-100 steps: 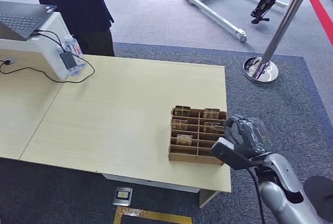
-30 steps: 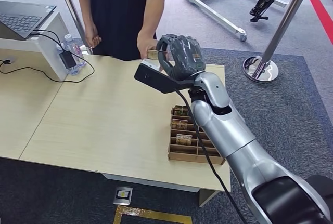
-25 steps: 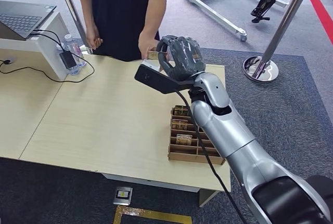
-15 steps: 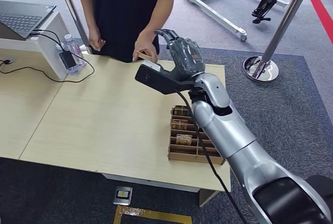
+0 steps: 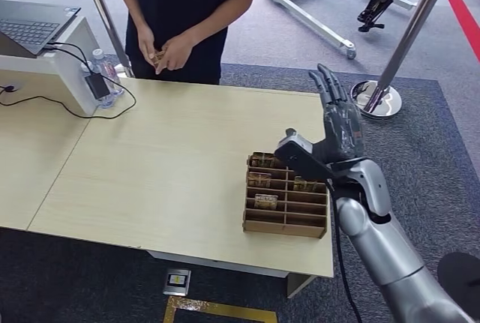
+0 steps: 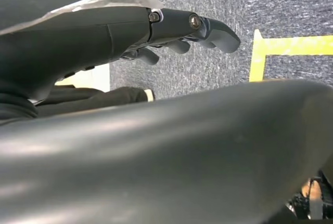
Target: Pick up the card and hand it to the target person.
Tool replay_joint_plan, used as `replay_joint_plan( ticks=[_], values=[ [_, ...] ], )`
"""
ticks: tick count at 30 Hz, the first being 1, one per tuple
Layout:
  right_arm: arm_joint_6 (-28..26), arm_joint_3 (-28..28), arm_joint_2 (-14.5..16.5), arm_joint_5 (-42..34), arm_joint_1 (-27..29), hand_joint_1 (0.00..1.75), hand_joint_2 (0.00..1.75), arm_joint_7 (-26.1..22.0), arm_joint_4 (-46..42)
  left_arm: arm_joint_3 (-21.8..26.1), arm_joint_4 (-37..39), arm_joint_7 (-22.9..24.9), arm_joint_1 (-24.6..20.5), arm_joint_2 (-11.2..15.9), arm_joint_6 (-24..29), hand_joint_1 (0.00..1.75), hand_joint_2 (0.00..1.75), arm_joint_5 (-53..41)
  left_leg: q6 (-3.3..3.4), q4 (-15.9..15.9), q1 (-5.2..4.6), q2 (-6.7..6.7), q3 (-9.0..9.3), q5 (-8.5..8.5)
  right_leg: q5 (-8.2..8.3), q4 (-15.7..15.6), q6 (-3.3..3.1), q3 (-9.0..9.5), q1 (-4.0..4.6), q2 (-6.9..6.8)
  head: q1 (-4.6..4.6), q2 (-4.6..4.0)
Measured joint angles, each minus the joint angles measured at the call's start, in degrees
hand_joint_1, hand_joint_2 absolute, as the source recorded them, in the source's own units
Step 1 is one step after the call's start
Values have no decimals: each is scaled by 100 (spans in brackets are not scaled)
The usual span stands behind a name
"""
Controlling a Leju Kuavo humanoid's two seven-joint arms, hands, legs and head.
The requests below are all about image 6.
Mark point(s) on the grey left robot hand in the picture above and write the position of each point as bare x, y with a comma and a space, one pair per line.
78, 47

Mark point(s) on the grey robot leg shell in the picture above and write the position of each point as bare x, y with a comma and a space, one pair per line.
155, 164

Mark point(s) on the yellow floor tape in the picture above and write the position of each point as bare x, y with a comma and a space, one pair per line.
257, 60

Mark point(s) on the person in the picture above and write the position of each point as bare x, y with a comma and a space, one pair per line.
103, 102

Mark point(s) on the black robot leg mechanism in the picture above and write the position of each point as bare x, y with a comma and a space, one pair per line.
299, 206

